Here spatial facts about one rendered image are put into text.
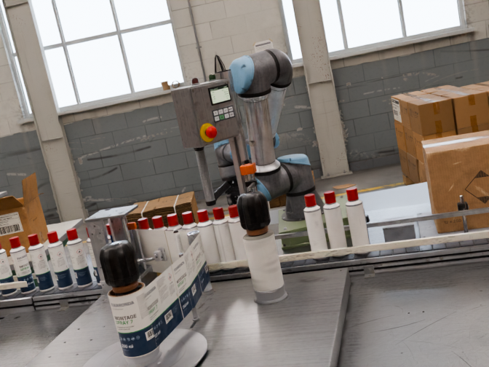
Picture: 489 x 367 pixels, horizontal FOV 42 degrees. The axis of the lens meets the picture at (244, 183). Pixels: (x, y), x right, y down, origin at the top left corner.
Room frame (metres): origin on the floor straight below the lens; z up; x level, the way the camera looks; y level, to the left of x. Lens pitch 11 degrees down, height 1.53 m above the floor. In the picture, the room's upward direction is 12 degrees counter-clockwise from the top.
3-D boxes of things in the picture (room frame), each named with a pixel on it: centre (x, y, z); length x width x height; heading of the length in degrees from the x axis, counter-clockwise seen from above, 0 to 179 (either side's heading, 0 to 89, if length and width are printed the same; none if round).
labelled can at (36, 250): (2.15, 0.75, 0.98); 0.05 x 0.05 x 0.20
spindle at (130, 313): (1.40, 0.32, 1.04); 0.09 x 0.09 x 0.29
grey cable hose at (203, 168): (2.08, 0.12, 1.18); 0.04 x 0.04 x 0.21
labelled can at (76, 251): (2.11, 0.61, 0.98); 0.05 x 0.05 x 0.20
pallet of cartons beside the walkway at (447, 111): (5.52, -1.91, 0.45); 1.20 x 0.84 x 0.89; 176
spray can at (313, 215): (1.89, -0.19, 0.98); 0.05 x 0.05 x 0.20
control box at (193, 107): (2.05, 0.07, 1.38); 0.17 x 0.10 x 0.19; 130
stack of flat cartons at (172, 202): (6.13, 0.84, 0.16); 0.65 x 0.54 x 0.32; 89
